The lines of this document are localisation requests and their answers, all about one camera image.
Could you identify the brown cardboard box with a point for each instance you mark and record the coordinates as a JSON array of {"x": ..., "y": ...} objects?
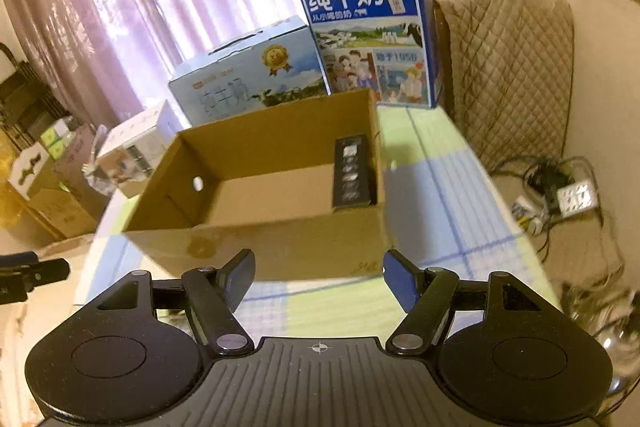
[{"x": 280, "y": 247}]

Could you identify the open brown carton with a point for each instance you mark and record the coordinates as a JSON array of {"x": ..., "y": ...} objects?
[{"x": 80, "y": 157}]

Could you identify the checked tablecloth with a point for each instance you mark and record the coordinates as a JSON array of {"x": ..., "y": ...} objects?
[{"x": 450, "y": 207}]

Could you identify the printed beige bed sheet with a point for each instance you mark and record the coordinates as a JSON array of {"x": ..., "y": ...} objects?
[{"x": 20, "y": 347}]

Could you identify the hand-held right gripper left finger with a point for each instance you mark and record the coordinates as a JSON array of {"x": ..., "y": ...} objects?
[{"x": 242, "y": 272}]

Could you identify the cardboard carton with white cutout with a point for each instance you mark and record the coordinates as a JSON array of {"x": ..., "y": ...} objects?
[{"x": 45, "y": 202}]

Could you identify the beige quilted chair cover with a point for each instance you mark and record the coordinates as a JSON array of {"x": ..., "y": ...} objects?
[{"x": 510, "y": 67}]

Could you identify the dark blue milk carton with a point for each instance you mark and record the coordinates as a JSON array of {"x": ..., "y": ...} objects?
[{"x": 370, "y": 32}]

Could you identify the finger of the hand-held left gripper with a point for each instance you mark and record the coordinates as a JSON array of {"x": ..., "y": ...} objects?
[
  {"x": 17, "y": 258},
  {"x": 49, "y": 272}
]

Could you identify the white power strip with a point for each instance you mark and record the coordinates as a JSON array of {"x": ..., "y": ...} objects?
[{"x": 577, "y": 196}]

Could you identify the light blue milk carton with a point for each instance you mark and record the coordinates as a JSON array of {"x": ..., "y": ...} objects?
[{"x": 240, "y": 77}]

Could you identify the black folding step ladder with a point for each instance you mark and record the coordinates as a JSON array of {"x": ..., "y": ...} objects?
[{"x": 30, "y": 102}]

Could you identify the black slim picture box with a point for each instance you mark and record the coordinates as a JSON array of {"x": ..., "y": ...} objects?
[{"x": 352, "y": 172}]

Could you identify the green tissue packs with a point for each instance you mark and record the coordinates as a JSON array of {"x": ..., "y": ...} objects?
[{"x": 55, "y": 139}]

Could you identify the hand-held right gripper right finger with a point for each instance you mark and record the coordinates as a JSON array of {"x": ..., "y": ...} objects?
[{"x": 402, "y": 279}]

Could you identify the metal electric fan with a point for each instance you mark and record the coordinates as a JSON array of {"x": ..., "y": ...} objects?
[{"x": 610, "y": 337}]

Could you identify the white appliance box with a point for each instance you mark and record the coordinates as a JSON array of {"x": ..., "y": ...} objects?
[{"x": 135, "y": 142}]

